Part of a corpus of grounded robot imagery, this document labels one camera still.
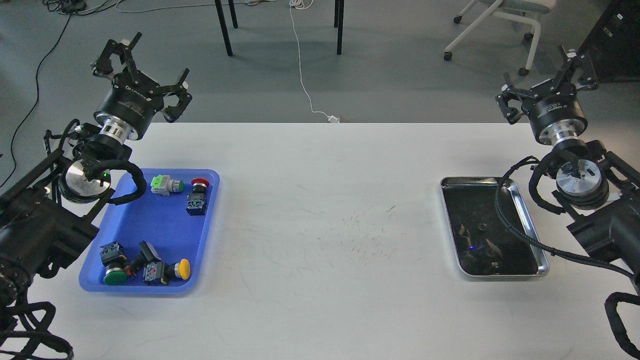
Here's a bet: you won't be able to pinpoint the black cabinet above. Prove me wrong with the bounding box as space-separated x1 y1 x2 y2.
578 0 640 83

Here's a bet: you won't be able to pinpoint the silver metal tray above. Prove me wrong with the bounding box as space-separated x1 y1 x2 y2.
439 177 550 281

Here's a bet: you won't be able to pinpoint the white cable on floor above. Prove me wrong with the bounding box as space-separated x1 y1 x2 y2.
288 0 341 124

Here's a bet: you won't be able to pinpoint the large green push button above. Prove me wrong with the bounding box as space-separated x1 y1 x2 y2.
99 241 131 286

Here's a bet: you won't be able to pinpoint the yellow push button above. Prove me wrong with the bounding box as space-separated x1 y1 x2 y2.
142 258 191 286

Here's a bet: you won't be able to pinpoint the black table legs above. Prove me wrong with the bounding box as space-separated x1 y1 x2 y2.
214 0 345 57

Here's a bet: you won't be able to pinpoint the blue plastic tray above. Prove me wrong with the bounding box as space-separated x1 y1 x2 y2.
78 168 220 296

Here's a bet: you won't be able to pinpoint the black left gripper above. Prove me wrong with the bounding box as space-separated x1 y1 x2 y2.
91 32 193 141

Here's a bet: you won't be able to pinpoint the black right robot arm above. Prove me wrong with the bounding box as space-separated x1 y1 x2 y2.
494 47 640 289

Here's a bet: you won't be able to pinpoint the small black gear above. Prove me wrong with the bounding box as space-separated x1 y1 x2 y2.
477 223 490 233

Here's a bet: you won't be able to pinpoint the white office chair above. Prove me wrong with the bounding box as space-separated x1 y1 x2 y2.
443 0 557 77

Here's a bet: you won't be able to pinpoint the black switch part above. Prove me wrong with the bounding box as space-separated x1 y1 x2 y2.
130 240 162 274

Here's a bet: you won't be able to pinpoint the green white push button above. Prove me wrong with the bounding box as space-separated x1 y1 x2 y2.
150 174 185 196

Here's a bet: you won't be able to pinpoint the red emergency stop button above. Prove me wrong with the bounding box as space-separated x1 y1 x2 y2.
185 177 210 216

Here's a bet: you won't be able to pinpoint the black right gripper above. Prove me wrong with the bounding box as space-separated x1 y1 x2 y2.
495 45 599 146

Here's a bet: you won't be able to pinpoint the black cable on floor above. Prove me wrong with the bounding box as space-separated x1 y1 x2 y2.
0 0 117 188

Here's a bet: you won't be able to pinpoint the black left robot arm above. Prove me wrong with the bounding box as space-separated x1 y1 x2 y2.
0 33 192 360

